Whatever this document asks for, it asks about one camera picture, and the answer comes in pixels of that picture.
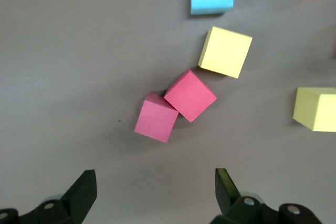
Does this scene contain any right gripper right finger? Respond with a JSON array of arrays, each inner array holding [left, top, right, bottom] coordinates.
[[209, 168, 324, 224]]

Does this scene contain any crimson foam cube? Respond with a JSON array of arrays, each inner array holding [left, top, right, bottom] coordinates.
[[134, 92, 180, 144]]

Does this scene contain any brown table mat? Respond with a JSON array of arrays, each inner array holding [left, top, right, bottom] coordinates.
[[0, 0, 336, 224]]

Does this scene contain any yellow foam cube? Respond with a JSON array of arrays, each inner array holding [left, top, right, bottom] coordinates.
[[292, 87, 336, 132], [197, 26, 254, 79]]

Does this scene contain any red foam cube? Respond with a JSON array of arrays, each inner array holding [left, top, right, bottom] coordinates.
[[163, 68, 217, 123]]

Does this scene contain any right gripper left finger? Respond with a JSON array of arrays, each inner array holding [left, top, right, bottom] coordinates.
[[0, 169, 97, 224]]

